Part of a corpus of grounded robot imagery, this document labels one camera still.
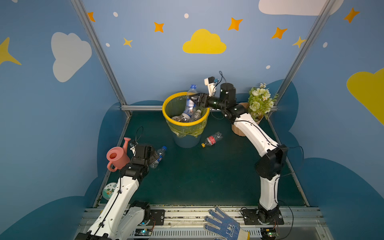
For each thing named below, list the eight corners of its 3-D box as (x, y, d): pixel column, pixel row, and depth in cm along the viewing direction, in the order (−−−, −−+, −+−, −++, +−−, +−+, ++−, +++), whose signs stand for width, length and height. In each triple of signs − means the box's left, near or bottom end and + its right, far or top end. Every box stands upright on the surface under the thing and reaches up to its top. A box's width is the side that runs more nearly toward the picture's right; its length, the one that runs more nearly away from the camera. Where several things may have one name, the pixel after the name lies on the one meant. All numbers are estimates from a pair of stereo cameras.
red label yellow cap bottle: (204, 150, 101) (205, 146, 98) (200, 145, 104) (201, 141, 100) (222, 139, 108) (223, 135, 104) (218, 135, 110) (218, 131, 106)
